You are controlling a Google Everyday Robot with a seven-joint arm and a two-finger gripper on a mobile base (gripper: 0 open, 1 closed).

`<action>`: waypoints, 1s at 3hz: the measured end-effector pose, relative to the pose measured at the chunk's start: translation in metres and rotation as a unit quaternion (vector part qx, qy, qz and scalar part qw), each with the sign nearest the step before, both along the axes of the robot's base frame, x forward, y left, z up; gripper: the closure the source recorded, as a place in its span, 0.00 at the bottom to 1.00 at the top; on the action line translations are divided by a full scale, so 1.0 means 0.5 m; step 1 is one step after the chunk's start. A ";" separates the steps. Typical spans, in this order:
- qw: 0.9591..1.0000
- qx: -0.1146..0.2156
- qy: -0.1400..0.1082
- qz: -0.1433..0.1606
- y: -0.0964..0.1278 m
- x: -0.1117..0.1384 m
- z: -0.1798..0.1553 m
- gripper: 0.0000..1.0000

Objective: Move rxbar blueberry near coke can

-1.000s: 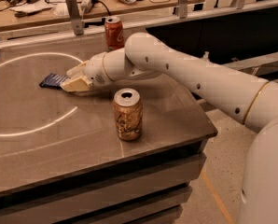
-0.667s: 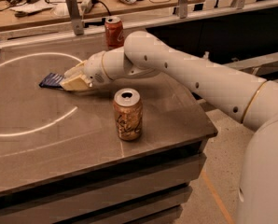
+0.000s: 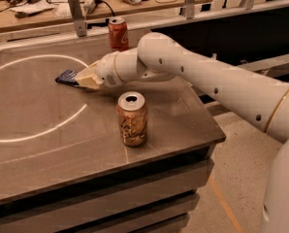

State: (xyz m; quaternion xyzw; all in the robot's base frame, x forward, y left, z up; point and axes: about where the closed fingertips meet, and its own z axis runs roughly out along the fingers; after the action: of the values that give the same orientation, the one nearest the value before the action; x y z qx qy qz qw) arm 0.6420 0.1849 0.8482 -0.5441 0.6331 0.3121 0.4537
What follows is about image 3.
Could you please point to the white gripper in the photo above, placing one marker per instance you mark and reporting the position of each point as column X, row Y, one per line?
column 106, row 71

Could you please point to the blue rxbar blueberry wrapper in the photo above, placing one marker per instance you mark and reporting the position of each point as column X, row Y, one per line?
column 68, row 77

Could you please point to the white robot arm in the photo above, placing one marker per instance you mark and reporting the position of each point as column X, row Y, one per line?
column 260, row 100

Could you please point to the red coke can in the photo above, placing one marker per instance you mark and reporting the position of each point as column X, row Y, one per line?
column 118, row 34

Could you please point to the gold opened soda can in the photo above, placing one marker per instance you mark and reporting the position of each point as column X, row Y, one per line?
column 132, row 118

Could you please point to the grey drawer cabinet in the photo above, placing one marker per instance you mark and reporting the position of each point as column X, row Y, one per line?
column 152, row 198

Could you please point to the grey metal bracket post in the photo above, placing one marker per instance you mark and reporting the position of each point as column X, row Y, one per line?
column 77, row 17

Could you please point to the metal rail upright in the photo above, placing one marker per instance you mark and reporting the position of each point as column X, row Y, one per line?
column 189, row 9

